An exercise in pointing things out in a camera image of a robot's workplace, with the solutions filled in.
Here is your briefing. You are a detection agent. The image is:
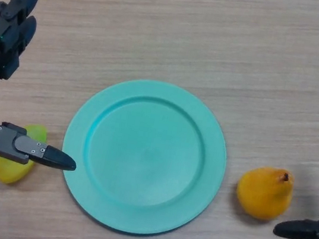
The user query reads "teal round plate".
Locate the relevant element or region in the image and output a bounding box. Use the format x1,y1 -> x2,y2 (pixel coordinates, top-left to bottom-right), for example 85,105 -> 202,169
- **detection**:
51,67 -> 238,239

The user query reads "yellow orange pear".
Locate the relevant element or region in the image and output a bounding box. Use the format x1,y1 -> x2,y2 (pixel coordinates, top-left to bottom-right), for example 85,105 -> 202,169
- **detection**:
232,162 -> 296,225

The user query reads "yellow green starfruit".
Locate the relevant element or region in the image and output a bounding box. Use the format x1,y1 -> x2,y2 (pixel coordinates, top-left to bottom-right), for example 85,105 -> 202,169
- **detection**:
0,119 -> 49,190

